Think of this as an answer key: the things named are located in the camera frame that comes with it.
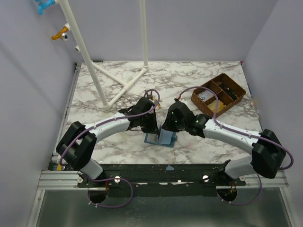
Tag aluminium extrusion rail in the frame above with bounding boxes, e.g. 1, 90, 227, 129
37, 171, 289, 190

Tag orange brass tap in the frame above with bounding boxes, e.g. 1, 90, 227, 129
51, 23, 70, 41

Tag white packets in basket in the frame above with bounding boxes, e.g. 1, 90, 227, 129
198, 90, 214, 102

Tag yellow item in basket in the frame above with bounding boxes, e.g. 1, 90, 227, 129
207, 100, 225, 112

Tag white PVC pipe frame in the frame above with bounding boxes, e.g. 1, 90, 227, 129
56, 0, 150, 110

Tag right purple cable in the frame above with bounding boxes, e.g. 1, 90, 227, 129
175, 86, 295, 206

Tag purple cable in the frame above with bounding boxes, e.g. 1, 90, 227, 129
175, 86, 295, 206
58, 88, 161, 209

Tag blue card holder wallet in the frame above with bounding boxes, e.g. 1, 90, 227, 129
144, 129, 178, 148

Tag brown woven basket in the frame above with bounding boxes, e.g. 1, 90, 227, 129
191, 73, 246, 117

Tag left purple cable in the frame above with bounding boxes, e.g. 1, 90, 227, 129
58, 88, 161, 209

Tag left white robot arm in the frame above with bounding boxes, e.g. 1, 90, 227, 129
56, 97, 159, 187

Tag black item in basket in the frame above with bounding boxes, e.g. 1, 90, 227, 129
216, 81, 237, 101

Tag yellow handled pliers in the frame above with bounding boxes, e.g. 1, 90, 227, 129
144, 90, 161, 109

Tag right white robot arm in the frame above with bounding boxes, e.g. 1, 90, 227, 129
162, 101, 286, 185

